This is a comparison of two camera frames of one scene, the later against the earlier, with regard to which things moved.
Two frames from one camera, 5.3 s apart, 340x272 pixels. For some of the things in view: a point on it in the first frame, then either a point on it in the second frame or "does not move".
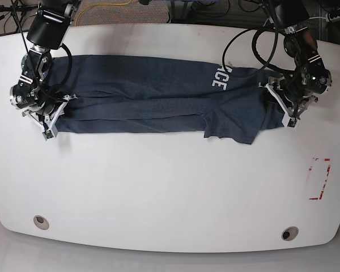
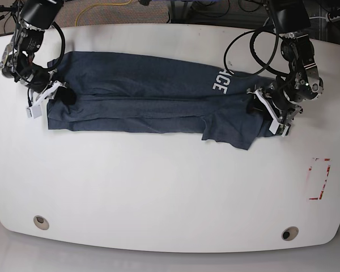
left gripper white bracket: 55,119 → 67,95
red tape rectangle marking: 324,181 does not move
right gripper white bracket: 289,120 → 278,127
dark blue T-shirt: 114,94 does not move
